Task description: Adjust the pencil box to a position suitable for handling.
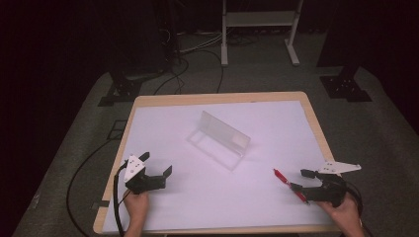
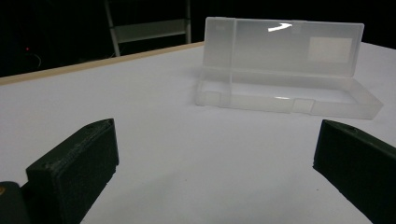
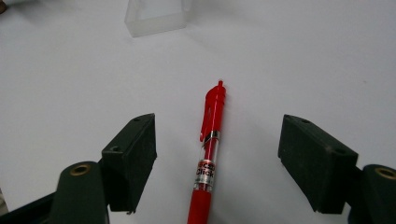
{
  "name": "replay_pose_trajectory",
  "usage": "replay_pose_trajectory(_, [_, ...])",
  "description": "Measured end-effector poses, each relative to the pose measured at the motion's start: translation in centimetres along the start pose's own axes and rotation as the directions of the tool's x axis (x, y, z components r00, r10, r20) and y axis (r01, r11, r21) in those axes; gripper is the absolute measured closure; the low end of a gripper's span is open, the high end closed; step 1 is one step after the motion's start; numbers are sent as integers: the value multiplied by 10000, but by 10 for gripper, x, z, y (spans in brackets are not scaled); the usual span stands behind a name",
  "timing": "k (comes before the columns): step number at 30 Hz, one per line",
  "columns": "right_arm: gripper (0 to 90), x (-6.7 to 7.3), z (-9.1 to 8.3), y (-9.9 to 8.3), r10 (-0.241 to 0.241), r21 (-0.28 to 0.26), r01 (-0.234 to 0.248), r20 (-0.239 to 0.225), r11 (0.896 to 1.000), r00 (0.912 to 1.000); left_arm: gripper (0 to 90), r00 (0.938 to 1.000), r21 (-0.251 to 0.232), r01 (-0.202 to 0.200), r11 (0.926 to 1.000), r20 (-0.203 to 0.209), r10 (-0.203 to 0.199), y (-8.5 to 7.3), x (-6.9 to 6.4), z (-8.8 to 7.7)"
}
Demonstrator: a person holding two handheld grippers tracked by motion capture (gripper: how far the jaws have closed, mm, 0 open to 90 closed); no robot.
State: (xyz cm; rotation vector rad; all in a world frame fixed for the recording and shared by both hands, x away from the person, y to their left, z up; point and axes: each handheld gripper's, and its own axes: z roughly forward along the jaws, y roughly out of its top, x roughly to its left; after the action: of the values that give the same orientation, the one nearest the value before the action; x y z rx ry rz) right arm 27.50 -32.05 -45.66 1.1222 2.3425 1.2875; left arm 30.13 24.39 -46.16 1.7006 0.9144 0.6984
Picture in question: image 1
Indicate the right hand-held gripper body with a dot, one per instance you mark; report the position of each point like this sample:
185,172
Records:
329,191

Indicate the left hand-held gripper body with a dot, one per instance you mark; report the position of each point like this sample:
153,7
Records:
145,183

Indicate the red pen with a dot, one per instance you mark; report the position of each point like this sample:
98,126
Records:
282,178

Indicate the person's left hand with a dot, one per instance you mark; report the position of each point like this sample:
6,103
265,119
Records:
136,209

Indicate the person's right hand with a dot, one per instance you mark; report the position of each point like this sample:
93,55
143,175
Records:
346,214

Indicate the white table mat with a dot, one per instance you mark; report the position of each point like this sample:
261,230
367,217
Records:
197,204

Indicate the black tape strip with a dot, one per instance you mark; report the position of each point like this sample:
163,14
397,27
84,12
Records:
100,204

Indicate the clear plastic box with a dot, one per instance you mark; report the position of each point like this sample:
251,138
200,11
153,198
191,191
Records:
220,131

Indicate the black stand base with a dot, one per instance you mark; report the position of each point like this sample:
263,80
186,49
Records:
344,87
122,90

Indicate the white metal stand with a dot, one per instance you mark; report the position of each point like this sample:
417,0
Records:
224,39

